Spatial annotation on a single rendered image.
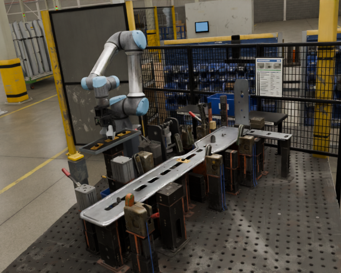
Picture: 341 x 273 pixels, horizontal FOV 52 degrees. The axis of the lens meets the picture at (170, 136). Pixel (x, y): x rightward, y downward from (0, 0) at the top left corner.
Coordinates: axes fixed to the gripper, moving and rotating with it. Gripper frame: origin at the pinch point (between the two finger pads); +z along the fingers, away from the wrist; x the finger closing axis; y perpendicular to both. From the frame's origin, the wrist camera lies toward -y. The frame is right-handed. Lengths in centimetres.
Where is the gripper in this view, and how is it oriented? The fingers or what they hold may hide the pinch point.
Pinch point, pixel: (111, 136)
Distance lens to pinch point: 207.2
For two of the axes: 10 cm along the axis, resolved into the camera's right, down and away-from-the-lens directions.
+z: 0.9, 9.4, 3.4
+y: -6.7, 3.1, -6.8
